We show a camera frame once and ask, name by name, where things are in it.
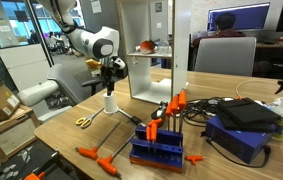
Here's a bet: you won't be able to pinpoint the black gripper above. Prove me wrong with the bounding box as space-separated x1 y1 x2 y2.
99 56 129 98

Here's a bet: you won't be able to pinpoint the white cup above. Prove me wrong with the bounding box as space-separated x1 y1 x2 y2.
102 92 119 115

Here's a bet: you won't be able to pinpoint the white shelf unit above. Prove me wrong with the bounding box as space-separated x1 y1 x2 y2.
116 0 193 105

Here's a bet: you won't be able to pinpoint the metal caliper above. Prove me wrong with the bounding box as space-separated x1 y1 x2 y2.
117 107 147 128

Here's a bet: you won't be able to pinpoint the gray office chair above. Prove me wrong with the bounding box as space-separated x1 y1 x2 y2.
15 63 105 118

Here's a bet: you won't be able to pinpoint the orange round object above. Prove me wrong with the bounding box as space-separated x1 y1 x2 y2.
138 39 156 55

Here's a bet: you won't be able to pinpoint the distant seated person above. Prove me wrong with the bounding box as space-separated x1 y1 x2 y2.
45 31 65 54

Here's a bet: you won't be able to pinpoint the blue hex key holder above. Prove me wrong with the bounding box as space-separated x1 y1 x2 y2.
128 124 185 174

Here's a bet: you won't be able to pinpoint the white partition panel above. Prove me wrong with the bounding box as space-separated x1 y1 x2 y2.
0 43 54 93

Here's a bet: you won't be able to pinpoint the orange and black tool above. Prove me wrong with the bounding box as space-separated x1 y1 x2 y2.
23 150 62 180

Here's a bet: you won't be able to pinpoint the gray office chair backrest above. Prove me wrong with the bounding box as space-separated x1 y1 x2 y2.
194 36 258 78

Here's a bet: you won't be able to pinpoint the seated person in red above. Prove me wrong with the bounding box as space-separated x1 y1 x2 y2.
191 11 247 48

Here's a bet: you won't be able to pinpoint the blue box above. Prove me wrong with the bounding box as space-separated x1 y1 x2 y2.
203 114 272 165

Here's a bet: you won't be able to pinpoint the black flat pad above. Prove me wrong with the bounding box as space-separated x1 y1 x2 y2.
215 97 282 134

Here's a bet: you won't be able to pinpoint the monitor with blue screen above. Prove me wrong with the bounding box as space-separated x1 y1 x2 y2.
206 2 271 33

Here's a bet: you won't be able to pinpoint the wooden office desk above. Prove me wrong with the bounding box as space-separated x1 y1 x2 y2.
254 41 283 79

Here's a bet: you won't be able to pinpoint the yellow-handled scissors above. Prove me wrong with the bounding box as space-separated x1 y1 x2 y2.
75 107 105 129

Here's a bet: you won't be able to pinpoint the short orange-handled hex key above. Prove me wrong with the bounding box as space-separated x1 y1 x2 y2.
145 121 153 143
149 117 164 143

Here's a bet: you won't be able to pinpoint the tall orange-handled hex key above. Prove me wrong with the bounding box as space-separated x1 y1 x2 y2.
165 100 174 132
170 94 180 133
177 89 188 134

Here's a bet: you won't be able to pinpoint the long orange T-handle hex key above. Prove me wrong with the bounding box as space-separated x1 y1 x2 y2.
75 119 123 161
96 133 136 179

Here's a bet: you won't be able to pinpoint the black cable bundle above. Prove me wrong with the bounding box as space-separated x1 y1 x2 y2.
182 96 235 128

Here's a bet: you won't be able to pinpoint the small orange T-handle hex key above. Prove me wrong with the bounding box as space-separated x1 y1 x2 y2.
184 154 205 166

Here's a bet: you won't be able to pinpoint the white cable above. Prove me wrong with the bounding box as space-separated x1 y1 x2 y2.
234 79 282 100

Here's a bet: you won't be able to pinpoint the thin black cable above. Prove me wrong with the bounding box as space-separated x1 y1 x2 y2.
205 138 272 169

